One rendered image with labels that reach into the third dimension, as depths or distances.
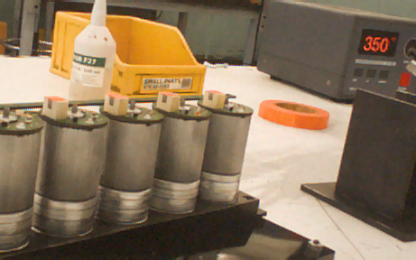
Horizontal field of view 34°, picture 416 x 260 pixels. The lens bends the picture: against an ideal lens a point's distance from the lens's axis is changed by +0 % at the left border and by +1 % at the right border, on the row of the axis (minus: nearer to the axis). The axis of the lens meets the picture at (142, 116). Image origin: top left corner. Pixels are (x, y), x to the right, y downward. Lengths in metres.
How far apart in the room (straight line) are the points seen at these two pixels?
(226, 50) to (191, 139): 6.02
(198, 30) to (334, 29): 5.29
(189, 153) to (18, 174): 0.08
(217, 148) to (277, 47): 0.54
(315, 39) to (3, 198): 0.59
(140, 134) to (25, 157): 0.05
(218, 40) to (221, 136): 5.92
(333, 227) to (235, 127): 0.10
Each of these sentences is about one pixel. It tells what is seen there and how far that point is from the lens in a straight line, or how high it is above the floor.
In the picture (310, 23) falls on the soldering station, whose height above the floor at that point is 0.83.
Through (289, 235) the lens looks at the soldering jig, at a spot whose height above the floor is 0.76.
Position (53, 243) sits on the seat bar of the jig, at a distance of 0.24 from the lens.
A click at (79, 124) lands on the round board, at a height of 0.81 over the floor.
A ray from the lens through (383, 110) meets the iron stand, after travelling 0.39.
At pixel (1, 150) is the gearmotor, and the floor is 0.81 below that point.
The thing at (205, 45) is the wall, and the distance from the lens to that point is 6.11.
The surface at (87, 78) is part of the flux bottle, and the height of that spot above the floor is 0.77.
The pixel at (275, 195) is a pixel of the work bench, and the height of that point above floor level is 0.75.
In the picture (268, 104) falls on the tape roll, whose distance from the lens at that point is 0.61.
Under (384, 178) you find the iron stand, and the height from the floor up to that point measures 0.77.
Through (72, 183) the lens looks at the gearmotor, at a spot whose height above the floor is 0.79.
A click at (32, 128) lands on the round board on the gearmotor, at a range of 0.22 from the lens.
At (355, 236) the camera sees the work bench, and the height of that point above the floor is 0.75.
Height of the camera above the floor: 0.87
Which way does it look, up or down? 13 degrees down
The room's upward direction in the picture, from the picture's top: 8 degrees clockwise
